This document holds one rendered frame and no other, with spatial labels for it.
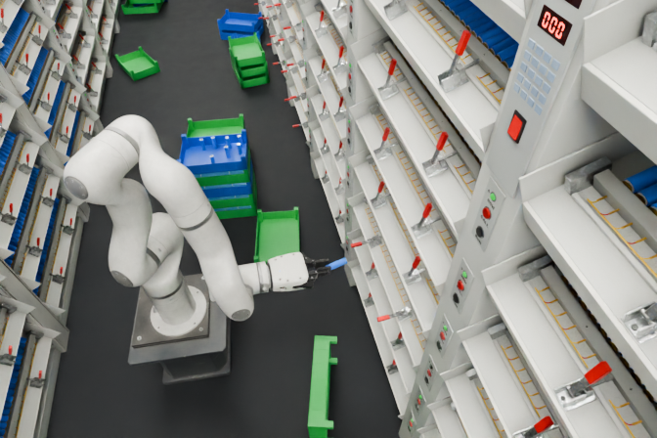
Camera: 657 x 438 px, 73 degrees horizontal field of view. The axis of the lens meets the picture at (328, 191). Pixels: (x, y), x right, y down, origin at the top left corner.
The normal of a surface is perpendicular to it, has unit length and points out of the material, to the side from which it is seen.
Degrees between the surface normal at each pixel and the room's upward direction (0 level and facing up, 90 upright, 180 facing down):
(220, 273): 36
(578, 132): 90
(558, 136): 90
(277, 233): 0
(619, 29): 90
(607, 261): 22
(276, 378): 0
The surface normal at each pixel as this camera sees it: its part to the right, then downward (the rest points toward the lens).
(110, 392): -0.02, -0.70
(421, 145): -0.39, -0.57
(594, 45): 0.24, 0.69
